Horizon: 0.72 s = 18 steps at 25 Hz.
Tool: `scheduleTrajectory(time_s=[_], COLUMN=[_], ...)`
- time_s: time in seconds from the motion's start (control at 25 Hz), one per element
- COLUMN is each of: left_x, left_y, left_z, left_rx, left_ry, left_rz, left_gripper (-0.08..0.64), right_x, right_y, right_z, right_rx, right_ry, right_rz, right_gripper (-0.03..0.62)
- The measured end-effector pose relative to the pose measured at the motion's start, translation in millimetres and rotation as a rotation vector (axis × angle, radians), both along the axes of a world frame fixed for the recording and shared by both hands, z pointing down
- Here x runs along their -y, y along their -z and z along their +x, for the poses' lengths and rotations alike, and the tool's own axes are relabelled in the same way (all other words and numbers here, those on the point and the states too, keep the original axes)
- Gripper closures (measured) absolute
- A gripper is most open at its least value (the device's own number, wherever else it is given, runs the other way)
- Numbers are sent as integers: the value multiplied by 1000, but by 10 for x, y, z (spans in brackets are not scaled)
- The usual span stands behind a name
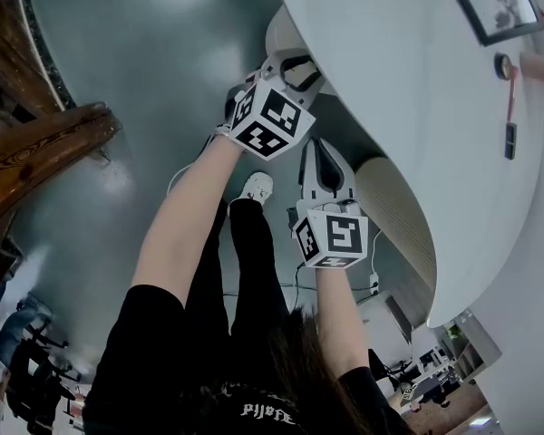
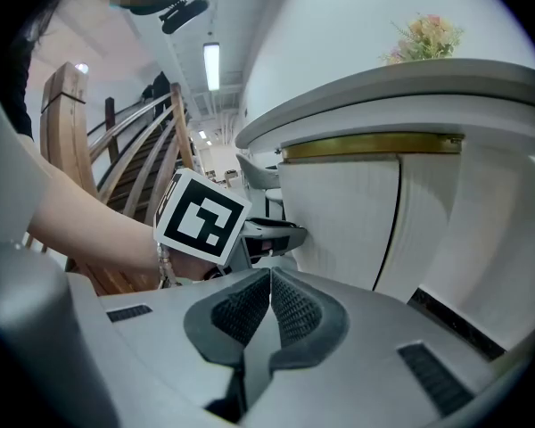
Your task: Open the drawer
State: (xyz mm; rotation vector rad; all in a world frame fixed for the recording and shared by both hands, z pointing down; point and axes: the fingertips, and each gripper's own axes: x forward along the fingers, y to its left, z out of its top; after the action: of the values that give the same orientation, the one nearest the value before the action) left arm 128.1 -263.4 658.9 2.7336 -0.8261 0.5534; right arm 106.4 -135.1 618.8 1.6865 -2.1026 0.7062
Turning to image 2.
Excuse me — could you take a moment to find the beaded bracelet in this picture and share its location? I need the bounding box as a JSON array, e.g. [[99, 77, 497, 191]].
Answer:
[[155, 242, 183, 290]]

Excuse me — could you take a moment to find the dark baseboard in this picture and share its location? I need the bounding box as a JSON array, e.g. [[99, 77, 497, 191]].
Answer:
[[407, 286, 507, 361]]

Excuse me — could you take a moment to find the person's black printed t-shirt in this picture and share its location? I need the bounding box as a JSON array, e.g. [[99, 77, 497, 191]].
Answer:
[[0, 37, 35, 140]]

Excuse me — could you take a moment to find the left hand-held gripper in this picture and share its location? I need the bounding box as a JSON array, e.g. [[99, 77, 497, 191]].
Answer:
[[153, 167, 309, 279]]

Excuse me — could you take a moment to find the person's left forearm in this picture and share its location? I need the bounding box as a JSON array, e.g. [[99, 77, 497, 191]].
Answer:
[[26, 147, 179, 284]]

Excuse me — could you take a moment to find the ceiling tube light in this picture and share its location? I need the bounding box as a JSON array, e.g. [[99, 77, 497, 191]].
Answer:
[[203, 42, 221, 92]]

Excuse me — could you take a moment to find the white curved desk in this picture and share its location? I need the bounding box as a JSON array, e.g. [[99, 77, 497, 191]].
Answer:
[[235, 58, 535, 305]]

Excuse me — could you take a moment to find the pink flower bouquet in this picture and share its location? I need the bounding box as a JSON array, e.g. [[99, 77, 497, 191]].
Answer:
[[378, 12, 465, 65]]

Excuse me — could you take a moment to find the grey chair with black legs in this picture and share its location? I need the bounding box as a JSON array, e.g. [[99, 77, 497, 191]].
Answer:
[[235, 152, 286, 222]]

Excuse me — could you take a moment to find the black head-mounted camera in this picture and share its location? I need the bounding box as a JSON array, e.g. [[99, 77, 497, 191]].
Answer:
[[128, 0, 210, 35]]

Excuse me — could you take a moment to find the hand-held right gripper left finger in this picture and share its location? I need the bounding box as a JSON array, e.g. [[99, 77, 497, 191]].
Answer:
[[98, 267, 274, 428]]

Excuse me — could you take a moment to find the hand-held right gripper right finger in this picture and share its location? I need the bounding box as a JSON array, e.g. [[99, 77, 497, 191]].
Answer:
[[243, 267, 497, 428]]

